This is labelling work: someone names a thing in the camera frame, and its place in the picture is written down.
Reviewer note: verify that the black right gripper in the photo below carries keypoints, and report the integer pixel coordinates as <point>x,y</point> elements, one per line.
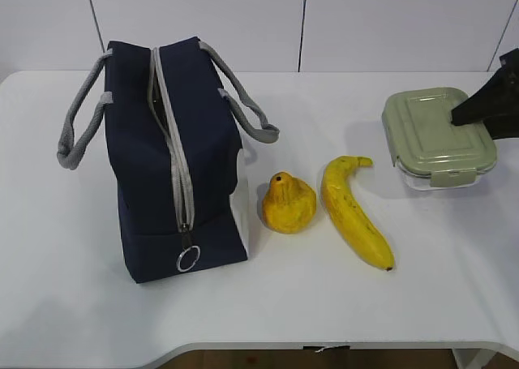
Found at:
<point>496,102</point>

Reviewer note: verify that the green lid glass container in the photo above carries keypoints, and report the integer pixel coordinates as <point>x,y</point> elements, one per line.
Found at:
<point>427,148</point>

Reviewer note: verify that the yellow banana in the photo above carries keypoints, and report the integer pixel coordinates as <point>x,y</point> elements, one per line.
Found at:
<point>347,215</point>

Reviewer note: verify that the yellow pear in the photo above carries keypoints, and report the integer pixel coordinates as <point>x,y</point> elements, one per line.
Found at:
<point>289,204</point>

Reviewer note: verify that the navy blue lunch bag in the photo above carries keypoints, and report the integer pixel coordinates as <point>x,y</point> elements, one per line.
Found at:
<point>174,117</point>

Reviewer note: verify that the white table leg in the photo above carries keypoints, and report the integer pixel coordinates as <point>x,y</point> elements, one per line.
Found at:
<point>472,358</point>

